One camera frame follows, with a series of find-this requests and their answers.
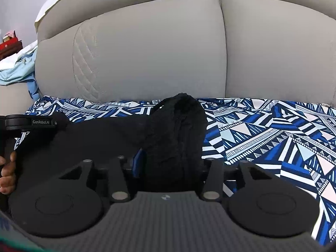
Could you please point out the beige leather sofa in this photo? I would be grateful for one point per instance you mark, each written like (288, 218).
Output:
(157, 44)

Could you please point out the light blue cloth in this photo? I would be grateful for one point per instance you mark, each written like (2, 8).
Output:
(18, 73)

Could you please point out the blue white patterned blanket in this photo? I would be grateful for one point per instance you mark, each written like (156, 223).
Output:
(262, 134)

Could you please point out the white paper sheet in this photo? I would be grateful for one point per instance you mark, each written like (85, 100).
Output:
(56, 0)

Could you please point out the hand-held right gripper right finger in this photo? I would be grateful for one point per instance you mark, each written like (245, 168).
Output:
(211, 168)

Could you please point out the black pants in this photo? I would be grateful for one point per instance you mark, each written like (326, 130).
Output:
(173, 136)

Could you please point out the white crumpled cloth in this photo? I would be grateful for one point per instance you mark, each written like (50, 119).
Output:
(15, 57)

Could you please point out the person's left hand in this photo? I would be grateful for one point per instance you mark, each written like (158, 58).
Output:
(9, 176)

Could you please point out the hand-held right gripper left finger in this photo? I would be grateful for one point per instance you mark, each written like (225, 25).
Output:
(138, 162)

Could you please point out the red box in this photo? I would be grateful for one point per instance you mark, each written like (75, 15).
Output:
(9, 47)

